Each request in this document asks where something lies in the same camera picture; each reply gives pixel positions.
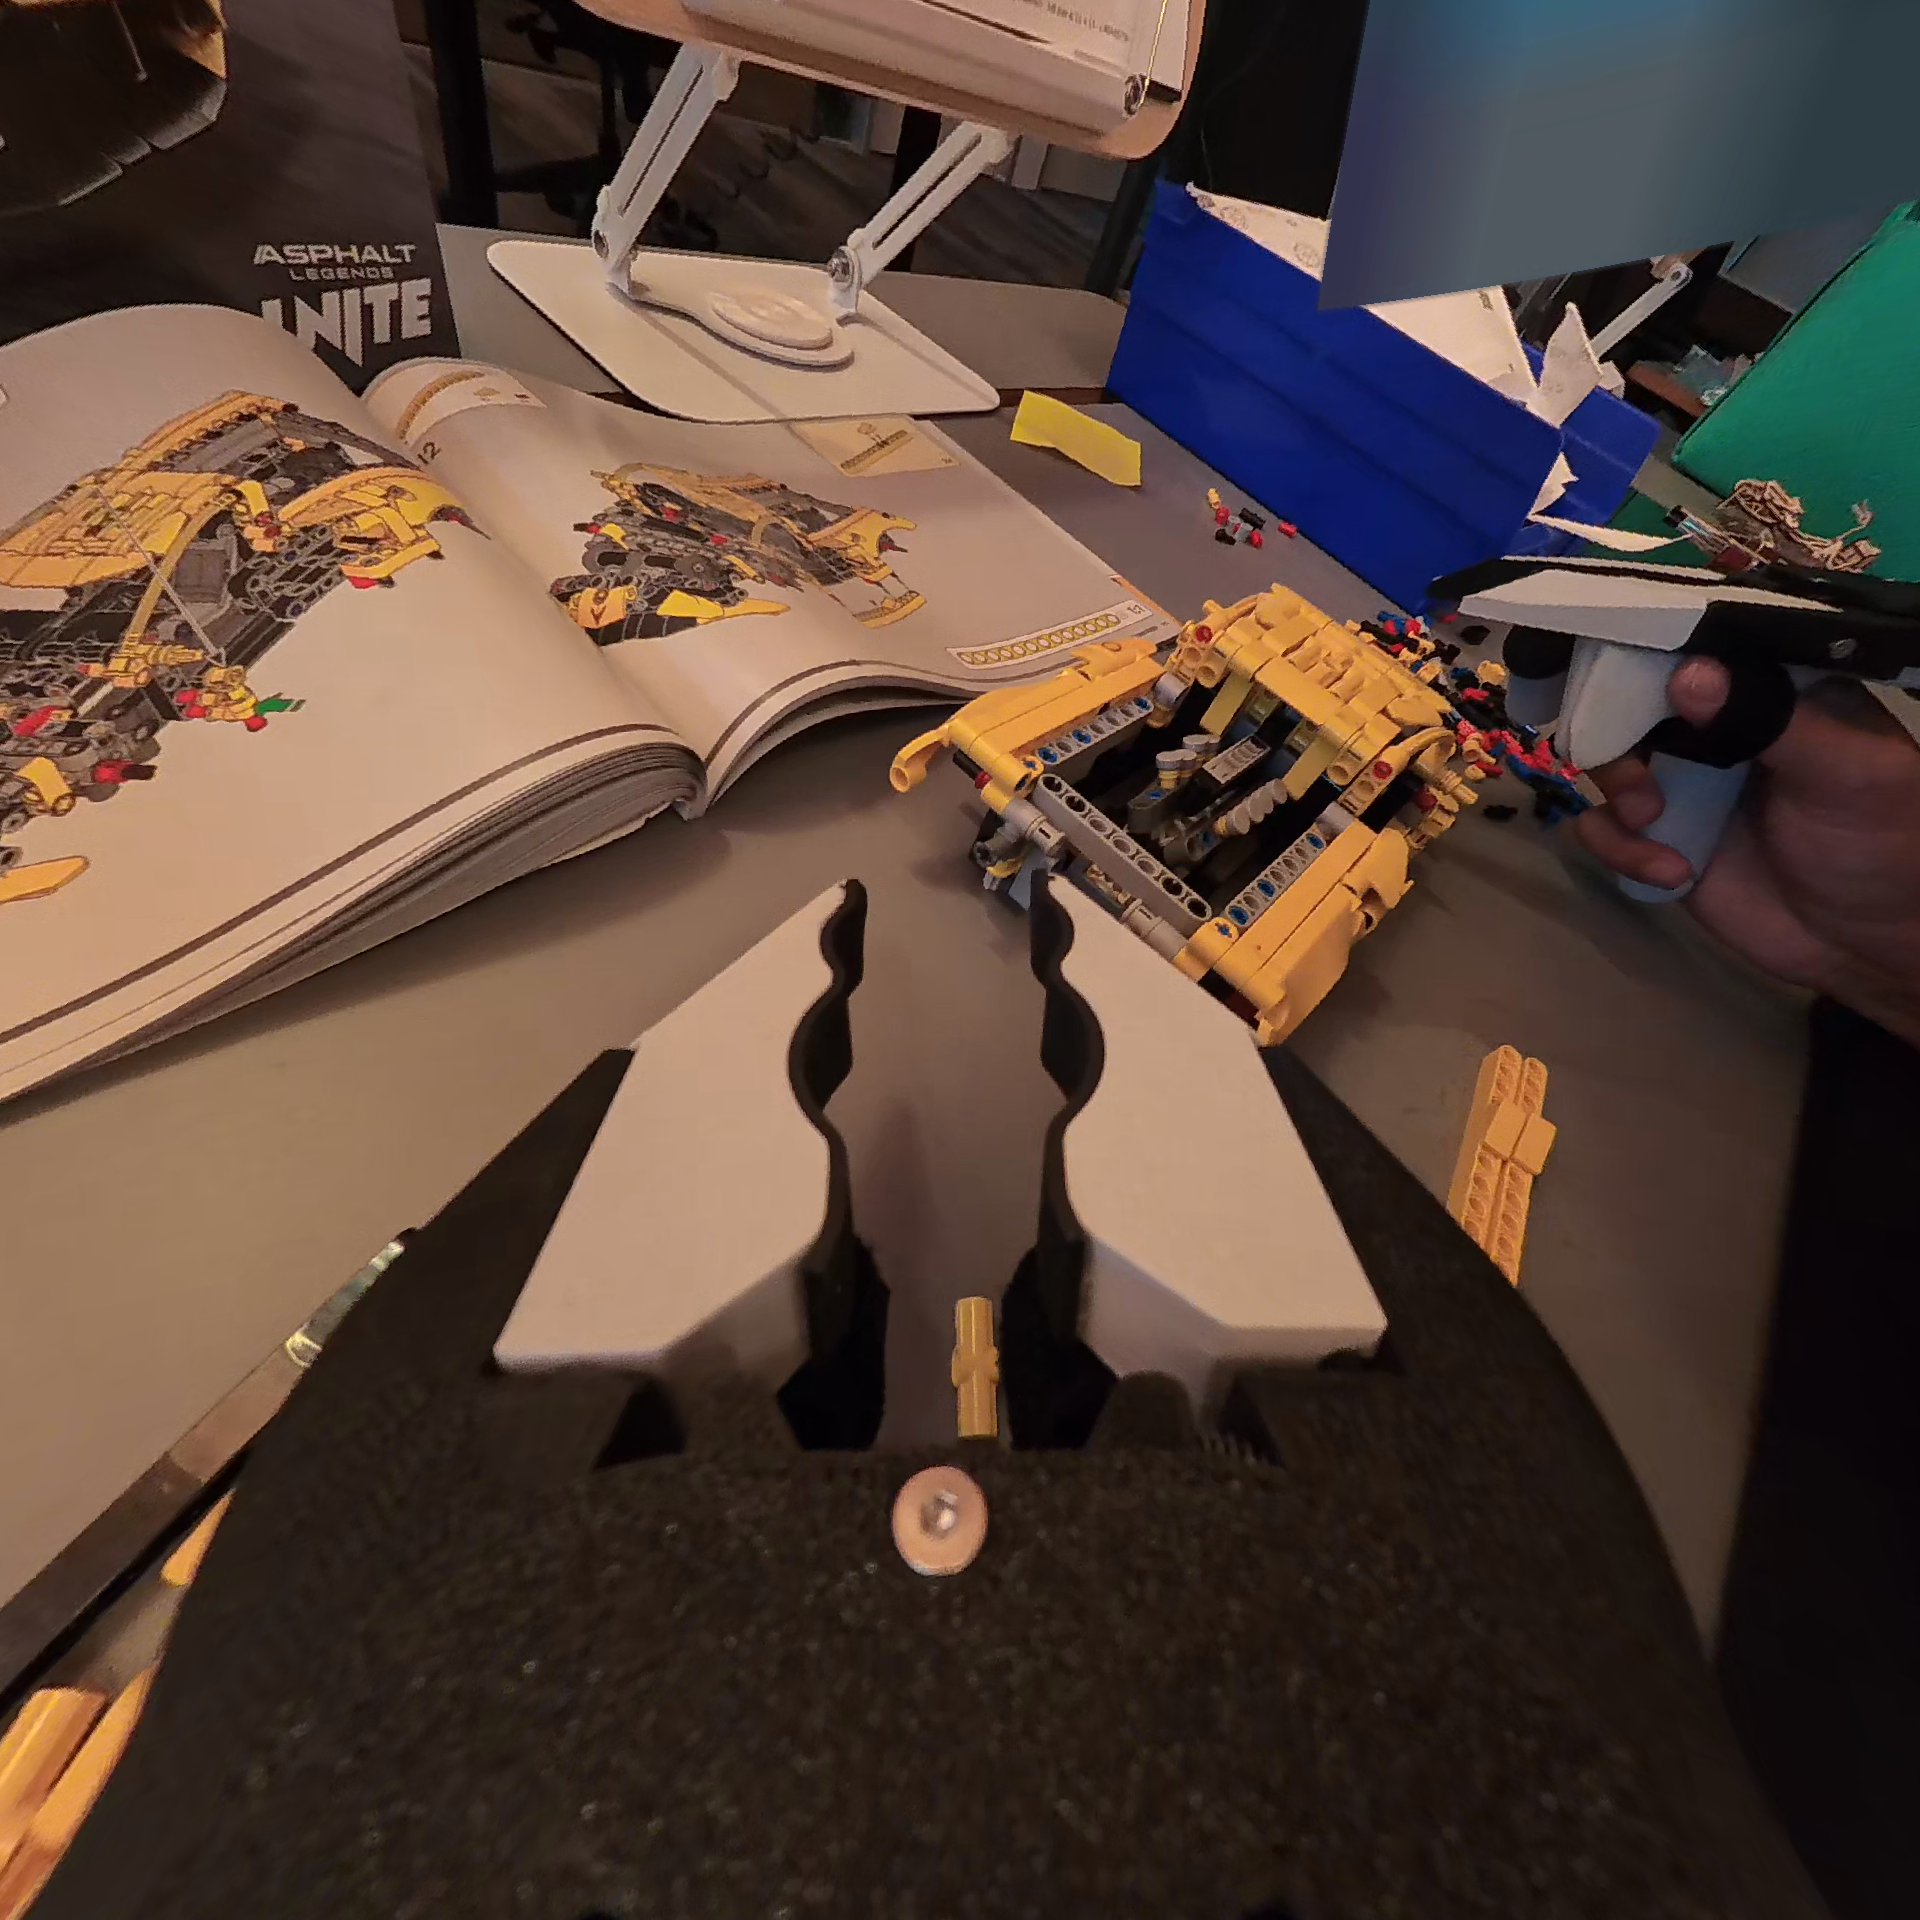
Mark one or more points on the open instruction booklet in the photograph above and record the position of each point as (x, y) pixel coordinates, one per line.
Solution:
(376, 675)

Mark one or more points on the long yellow brick beam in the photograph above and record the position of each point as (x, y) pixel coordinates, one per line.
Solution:
(1477, 1201)

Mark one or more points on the person's right hand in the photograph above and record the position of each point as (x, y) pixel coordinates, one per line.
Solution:
(1846, 857)

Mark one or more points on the yellow black brick car model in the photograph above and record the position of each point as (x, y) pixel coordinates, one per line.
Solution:
(1319, 661)

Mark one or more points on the yellow paper sheet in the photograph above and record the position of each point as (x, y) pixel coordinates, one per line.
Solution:
(1073, 435)

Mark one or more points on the small yellow brick tile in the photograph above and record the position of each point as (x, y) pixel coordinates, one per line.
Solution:
(1532, 1149)

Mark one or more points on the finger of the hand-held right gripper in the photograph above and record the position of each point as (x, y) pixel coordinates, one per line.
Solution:
(1575, 570)
(1589, 613)

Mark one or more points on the small yellow brick connector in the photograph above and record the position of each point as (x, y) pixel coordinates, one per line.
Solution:
(974, 1366)

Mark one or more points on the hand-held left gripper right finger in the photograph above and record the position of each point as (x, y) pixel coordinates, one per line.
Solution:
(1214, 1201)

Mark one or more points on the black toy car box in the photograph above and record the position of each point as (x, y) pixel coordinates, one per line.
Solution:
(300, 150)

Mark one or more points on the blue storage bin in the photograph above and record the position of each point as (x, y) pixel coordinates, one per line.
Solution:
(1277, 389)

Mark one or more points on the small cluster of brick pins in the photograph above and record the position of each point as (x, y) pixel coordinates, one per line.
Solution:
(1245, 517)

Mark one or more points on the pile of small brick pins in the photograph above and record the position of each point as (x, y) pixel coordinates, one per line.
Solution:
(1517, 735)

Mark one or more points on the long black brick axle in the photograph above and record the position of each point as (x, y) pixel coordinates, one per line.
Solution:
(224, 1425)

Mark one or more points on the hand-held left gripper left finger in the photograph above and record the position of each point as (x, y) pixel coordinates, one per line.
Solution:
(675, 1201)

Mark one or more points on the grey desk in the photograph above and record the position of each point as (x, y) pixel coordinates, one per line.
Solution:
(452, 1125)

